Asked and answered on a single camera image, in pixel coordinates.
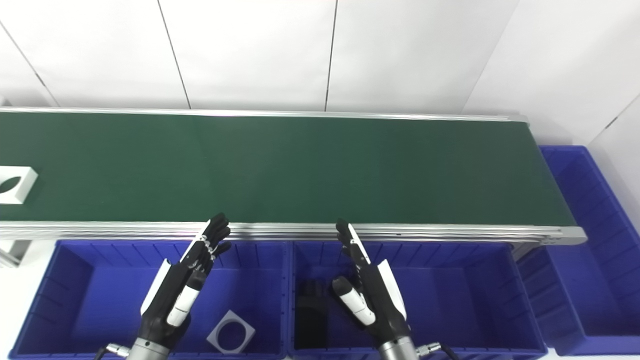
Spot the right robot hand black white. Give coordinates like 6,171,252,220
332,218,413,346

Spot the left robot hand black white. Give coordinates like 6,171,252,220
139,212,232,343

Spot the white square part round hole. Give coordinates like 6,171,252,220
0,166,39,205

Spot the blue plastic bin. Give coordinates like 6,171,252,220
516,145,640,356
287,241,549,360
8,239,292,360

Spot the black ribbed part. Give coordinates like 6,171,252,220
294,280,337,351

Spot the grey square part round hole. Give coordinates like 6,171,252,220
206,309,256,355

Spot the green conveyor belt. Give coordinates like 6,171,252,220
0,106,588,268
0,111,579,227

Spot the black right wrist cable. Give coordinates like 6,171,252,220
417,341,460,360

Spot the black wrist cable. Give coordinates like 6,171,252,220
94,342,132,360
417,341,460,360

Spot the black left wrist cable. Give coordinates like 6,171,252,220
94,342,132,360

